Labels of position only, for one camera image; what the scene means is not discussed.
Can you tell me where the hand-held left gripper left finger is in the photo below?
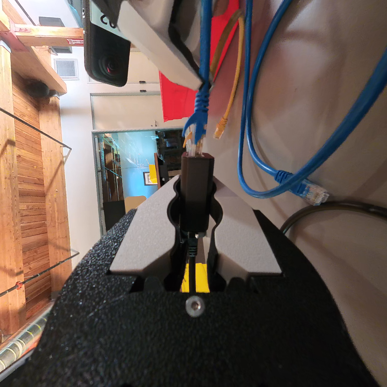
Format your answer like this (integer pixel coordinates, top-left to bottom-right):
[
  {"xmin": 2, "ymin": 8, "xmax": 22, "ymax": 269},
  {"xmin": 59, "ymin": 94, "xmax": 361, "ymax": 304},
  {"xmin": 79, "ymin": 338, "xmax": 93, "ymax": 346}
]
[{"xmin": 109, "ymin": 175, "xmax": 182, "ymax": 281}]

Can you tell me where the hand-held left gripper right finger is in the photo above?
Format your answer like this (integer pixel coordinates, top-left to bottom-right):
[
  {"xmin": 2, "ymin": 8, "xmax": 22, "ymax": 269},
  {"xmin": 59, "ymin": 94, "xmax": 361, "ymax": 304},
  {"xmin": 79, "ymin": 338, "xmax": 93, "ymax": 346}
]
[{"xmin": 208, "ymin": 178, "xmax": 284, "ymax": 281}]

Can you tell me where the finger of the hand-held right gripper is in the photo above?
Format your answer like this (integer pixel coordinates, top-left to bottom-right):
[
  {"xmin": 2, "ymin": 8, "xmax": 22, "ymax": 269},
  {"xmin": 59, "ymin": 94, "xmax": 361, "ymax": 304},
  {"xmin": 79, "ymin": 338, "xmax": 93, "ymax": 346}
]
[
  {"xmin": 181, "ymin": 12, "xmax": 202, "ymax": 69},
  {"xmin": 117, "ymin": 0, "xmax": 204, "ymax": 91}
]

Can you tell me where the blue ethernet cable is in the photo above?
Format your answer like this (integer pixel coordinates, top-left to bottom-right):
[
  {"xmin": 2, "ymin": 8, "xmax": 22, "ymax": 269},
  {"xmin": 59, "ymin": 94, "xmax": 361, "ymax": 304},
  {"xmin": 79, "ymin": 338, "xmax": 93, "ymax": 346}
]
[{"xmin": 182, "ymin": 0, "xmax": 387, "ymax": 206}]

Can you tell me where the red plastic bin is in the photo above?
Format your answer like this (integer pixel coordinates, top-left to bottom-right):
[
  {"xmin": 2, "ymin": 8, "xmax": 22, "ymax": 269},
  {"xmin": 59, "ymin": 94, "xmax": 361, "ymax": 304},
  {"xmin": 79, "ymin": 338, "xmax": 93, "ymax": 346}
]
[{"xmin": 159, "ymin": 0, "xmax": 242, "ymax": 123}]

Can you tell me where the yellow ethernet cable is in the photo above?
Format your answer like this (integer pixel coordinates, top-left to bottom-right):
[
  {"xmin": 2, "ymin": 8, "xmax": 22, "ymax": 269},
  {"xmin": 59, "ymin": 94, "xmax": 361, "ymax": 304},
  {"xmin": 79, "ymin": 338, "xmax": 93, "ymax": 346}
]
[{"xmin": 183, "ymin": 9, "xmax": 246, "ymax": 156}]

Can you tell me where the tan rounded board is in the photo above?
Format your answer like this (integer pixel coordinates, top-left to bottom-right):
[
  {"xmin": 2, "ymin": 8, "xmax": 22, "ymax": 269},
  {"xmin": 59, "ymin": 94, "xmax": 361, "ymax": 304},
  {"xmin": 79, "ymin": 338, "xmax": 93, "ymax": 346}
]
[{"xmin": 125, "ymin": 196, "xmax": 147, "ymax": 213}]

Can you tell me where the white air vent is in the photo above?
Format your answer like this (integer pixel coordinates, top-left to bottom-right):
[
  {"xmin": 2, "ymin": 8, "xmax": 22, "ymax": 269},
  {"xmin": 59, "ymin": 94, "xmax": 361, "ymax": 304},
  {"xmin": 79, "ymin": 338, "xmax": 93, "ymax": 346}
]
[{"xmin": 54, "ymin": 59, "xmax": 80, "ymax": 80}]

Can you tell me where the large yellow plastic bin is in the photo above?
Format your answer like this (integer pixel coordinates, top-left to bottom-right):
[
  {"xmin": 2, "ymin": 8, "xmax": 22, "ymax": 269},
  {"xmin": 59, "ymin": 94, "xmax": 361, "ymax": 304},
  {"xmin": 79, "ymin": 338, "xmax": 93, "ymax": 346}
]
[{"xmin": 181, "ymin": 263, "xmax": 210, "ymax": 293}]

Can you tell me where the white double door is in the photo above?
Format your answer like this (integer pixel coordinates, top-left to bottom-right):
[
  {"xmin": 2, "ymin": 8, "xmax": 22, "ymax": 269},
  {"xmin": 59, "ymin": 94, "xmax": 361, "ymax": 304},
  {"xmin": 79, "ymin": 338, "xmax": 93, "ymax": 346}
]
[{"xmin": 90, "ymin": 93, "xmax": 161, "ymax": 130}]

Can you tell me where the glass office partition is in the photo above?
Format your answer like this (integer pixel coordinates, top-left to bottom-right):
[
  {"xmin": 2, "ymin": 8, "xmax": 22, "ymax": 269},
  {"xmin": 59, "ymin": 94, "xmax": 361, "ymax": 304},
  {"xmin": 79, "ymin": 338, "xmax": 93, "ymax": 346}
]
[{"xmin": 92, "ymin": 129, "xmax": 182, "ymax": 230}]

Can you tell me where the silver ventilation duct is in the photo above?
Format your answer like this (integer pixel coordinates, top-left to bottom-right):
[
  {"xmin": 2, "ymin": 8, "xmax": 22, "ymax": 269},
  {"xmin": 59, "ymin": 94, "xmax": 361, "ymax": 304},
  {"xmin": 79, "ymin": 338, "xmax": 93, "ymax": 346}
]
[{"xmin": 0, "ymin": 320, "xmax": 46, "ymax": 372}]

